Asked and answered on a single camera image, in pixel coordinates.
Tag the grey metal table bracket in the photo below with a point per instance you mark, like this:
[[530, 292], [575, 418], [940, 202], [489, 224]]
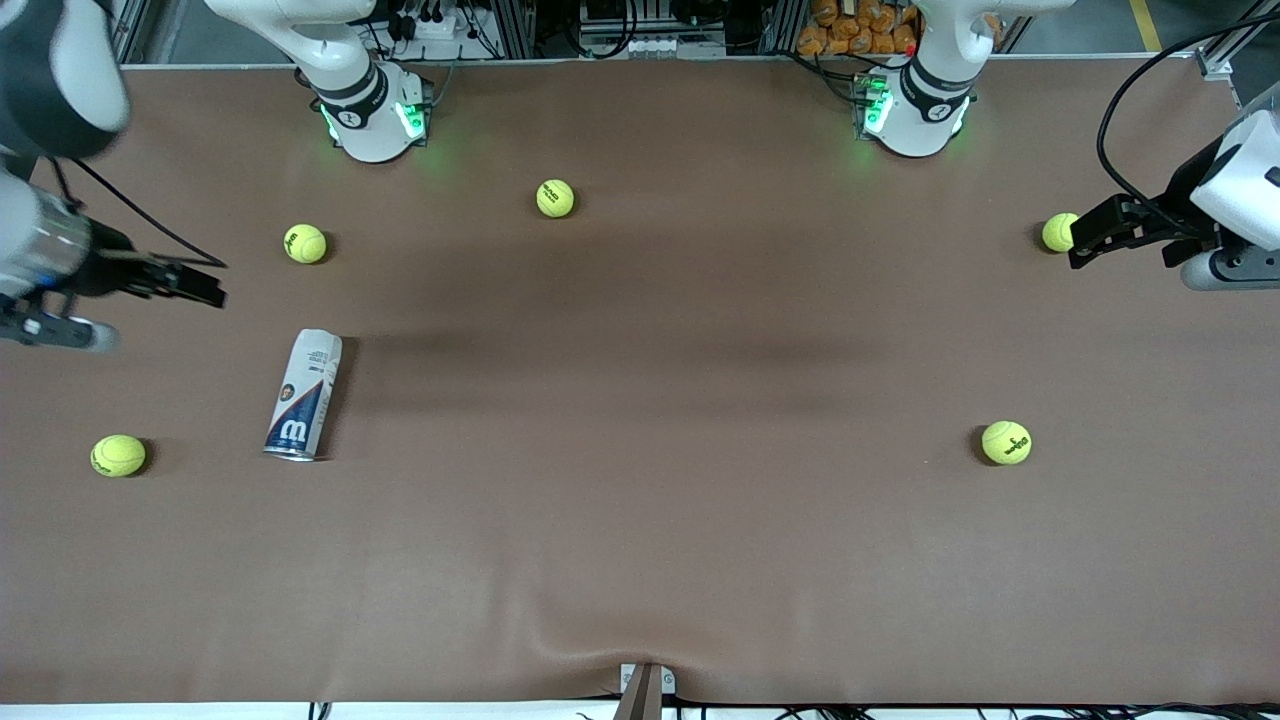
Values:
[[668, 680]]

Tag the yellow-green tennis ball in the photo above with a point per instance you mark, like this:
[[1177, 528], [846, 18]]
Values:
[[1006, 442], [118, 455], [1057, 232], [555, 198], [305, 244]]

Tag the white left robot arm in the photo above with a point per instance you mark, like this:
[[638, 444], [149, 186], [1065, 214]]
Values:
[[925, 110]]

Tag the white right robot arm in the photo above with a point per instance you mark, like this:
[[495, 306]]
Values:
[[360, 100]]

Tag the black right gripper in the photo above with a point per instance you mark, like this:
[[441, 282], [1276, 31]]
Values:
[[108, 272]]

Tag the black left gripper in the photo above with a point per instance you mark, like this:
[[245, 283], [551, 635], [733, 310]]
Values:
[[1178, 203]]

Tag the pile of orange objects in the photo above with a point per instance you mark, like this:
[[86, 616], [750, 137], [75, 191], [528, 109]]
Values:
[[860, 28]]

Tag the brown mounting bar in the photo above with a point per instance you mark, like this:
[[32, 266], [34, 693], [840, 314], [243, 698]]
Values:
[[640, 700]]

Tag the long white socket strip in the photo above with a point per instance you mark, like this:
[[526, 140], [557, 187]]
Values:
[[660, 46]]

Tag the blue white tennis ball can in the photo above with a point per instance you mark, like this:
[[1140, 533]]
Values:
[[305, 390]]

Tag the aluminium frame profile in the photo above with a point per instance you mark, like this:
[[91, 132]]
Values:
[[1230, 45], [130, 30], [515, 28], [790, 25]]

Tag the white power strip with plugs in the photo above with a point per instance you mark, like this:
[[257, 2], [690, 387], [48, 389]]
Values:
[[432, 25]]

